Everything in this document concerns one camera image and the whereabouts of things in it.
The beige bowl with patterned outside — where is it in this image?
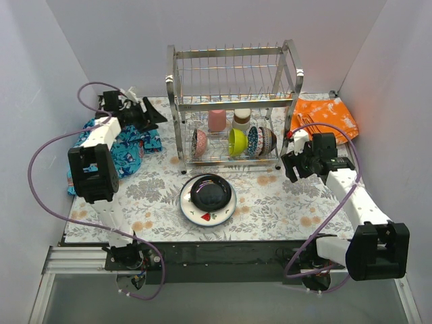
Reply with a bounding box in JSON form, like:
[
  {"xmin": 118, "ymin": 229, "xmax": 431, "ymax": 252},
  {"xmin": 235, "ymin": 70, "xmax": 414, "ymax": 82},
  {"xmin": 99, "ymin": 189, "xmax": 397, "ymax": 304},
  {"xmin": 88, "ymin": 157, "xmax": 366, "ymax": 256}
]
[{"xmin": 260, "ymin": 127, "xmax": 277, "ymax": 156}]

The pink patterned bowl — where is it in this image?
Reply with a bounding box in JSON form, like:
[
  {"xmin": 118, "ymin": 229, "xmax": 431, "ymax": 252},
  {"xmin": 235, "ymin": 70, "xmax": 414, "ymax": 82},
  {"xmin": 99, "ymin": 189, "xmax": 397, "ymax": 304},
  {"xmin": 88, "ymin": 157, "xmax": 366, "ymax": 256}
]
[{"xmin": 191, "ymin": 128, "xmax": 209, "ymax": 158}]

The white blue patterned bowl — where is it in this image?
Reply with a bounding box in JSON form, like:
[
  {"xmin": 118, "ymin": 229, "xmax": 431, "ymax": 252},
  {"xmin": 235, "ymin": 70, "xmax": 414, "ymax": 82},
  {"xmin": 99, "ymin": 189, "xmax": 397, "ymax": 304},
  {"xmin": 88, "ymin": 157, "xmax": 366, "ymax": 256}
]
[{"xmin": 247, "ymin": 126, "xmax": 263, "ymax": 157}]

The pink plastic cup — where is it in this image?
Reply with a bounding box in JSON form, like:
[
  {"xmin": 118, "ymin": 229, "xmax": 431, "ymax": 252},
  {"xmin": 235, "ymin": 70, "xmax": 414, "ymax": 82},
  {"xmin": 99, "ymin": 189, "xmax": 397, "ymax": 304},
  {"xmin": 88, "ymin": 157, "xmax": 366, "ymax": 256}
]
[{"xmin": 208, "ymin": 110, "xmax": 226, "ymax": 132}]

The lime green bowl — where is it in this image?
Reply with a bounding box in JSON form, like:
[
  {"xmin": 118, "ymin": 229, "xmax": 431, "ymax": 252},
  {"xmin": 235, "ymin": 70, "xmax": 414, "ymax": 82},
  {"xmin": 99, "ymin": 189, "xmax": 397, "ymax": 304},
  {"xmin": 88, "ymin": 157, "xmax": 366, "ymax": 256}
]
[{"xmin": 229, "ymin": 128, "xmax": 248, "ymax": 157}]

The white brown steel cup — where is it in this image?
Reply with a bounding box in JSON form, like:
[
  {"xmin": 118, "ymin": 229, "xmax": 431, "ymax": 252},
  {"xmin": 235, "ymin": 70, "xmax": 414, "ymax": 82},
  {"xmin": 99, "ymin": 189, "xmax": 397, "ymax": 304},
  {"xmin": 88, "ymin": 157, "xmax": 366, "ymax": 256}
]
[{"xmin": 232, "ymin": 109, "xmax": 251, "ymax": 131}]

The black glossy plate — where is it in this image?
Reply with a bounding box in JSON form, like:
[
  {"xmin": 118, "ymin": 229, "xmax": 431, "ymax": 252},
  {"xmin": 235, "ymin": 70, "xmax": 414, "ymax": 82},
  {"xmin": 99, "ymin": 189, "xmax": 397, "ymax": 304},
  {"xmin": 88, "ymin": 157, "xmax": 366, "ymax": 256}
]
[{"xmin": 190, "ymin": 174, "xmax": 233, "ymax": 212}]

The white plate with strawberry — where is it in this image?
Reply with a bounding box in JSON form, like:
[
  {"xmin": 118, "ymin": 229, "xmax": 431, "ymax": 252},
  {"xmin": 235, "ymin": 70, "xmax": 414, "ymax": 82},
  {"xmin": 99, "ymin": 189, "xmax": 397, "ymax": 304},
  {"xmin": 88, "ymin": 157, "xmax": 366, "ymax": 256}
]
[{"xmin": 179, "ymin": 173, "xmax": 237, "ymax": 227}]

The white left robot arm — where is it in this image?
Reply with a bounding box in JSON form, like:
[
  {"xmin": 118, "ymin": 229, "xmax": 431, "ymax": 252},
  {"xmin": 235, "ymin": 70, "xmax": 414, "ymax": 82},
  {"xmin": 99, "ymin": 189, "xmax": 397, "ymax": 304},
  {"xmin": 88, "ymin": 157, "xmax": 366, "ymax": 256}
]
[{"xmin": 67, "ymin": 90, "xmax": 167, "ymax": 270}]

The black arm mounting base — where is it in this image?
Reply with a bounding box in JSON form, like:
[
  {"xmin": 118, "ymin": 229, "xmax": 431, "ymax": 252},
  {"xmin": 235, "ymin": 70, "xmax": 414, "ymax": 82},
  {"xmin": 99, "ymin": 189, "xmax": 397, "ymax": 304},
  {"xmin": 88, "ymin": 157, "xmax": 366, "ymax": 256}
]
[{"xmin": 102, "ymin": 240, "xmax": 331, "ymax": 292}]

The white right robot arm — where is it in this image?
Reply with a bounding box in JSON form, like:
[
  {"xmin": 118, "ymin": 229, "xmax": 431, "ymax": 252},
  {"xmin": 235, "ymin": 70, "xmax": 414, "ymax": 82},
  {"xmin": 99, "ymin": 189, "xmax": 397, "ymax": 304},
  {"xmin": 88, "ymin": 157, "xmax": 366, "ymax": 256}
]
[{"xmin": 281, "ymin": 130, "xmax": 410, "ymax": 281}]

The steel two-tier dish rack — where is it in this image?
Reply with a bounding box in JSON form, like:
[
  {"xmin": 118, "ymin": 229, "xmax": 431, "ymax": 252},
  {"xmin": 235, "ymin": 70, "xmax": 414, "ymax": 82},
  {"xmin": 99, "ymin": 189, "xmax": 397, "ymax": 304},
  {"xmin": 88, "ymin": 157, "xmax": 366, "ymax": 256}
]
[{"xmin": 165, "ymin": 39, "xmax": 304, "ymax": 173}]

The blue shark print cloth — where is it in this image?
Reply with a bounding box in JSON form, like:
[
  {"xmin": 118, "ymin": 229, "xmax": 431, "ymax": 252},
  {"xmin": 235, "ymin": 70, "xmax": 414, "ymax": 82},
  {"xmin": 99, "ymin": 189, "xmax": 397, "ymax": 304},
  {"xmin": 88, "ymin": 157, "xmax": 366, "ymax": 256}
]
[{"xmin": 66, "ymin": 117, "xmax": 163, "ymax": 196}]

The orange white folded cloth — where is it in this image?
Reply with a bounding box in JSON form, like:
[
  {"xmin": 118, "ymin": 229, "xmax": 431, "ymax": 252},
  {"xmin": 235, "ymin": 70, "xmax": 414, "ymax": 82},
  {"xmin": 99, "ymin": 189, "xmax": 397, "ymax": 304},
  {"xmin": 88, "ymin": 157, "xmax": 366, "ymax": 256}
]
[{"xmin": 291, "ymin": 98, "xmax": 359, "ymax": 140}]

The floral table mat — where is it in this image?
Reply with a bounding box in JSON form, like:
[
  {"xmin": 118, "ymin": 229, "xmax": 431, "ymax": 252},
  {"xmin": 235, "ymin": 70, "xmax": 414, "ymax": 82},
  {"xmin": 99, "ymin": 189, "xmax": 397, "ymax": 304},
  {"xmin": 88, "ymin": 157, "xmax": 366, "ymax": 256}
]
[{"xmin": 63, "ymin": 92, "xmax": 375, "ymax": 244}]

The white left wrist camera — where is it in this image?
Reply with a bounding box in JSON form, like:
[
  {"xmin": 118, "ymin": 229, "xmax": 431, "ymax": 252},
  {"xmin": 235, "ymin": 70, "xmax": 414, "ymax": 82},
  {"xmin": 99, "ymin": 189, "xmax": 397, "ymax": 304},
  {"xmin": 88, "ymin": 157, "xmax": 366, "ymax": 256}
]
[{"xmin": 120, "ymin": 86, "xmax": 139, "ymax": 109}]

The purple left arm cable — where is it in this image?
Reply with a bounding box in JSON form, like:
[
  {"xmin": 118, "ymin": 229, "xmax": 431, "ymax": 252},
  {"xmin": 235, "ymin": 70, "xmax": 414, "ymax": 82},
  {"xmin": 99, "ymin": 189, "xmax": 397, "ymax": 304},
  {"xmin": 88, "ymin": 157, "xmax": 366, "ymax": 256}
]
[{"xmin": 27, "ymin": 81, "xmax": 166, "ymax": 300}]

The aluminium frame rail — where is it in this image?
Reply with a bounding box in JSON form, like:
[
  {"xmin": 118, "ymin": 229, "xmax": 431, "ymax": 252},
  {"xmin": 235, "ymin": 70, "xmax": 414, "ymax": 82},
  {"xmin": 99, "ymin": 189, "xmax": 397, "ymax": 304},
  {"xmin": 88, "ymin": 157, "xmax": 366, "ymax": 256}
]
[{"xmin": 29, "ymin": 246, "xmax": 109, "ymax": 323}]

